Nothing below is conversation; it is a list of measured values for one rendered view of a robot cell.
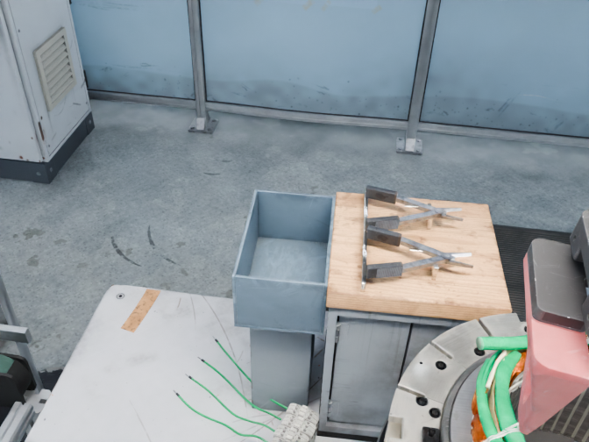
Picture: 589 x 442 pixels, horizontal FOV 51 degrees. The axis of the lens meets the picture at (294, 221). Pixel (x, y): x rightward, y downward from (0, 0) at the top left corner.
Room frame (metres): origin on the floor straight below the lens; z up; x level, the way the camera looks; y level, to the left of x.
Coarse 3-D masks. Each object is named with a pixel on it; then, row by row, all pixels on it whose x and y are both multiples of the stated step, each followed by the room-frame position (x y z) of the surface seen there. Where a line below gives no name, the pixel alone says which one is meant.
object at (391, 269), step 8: (368, 264) 0.49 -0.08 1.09; (376, 264) 0.49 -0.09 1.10; (384, 264) 0.49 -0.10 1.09; (392, 264) 0.49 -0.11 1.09; (400, 264) 0.49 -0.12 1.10; (368, 272) 0.49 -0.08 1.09; (376, 272) 0.49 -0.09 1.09; (384, 272) 0.49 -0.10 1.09; (392, 272) 0.49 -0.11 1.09; (400, 272) 0.49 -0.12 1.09
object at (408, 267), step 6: (432, 258) 0.51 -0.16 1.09; (438, 258) 0.51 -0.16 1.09; (408, 264) 0.50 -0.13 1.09; (414, 264) 0.50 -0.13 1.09; (420, 264) 0.50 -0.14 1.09; (426, 264) 0.50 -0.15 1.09; (432, 264) 0.50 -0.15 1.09; (438, 264) 0.51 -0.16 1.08; (402, 270) 0.49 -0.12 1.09; (408, 270) 0.49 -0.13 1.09
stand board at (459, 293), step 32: (352, 224) 0.60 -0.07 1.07; (416, 224) 0.60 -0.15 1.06; (448, 224) 0.60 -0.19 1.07; (480, 224) 0.61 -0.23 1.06; (352, 256) 0.54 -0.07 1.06; (384, 256) 0.54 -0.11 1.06; (416, 256) 0.54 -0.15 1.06; (480, 256) 0.54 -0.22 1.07; (352, 288) 0.49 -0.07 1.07; (384, 288) 0.49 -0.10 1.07; (416, 288) 0.49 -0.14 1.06; (448, 288) 0.49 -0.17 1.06; (480, 288) 0.49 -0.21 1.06
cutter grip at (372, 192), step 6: (366, 186) 0.64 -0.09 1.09; (372, 186) 0.64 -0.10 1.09; (366, 192) 0.63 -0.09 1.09; (372, 192) 0.63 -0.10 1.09; (378, 192) 0.63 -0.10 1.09; (384, 192) 0.63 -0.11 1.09; (390, 192) 0.63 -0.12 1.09; (396, 192) 0.63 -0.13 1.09; (372, 198) 0.63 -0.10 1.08; (378, 198) 0.63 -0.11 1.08; (384, 198) 0.63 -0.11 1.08; (390, 198) 0.62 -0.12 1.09
